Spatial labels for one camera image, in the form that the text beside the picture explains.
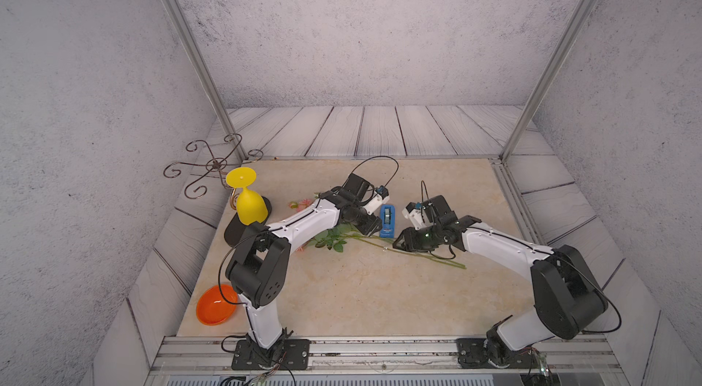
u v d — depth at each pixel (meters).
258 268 0.47
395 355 0.74
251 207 0.76
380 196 0.80
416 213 0.82
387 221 0.96
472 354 0.73
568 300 0.43
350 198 0.71
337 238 0.95
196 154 0.79
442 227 0.66
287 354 0.72
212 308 0.79
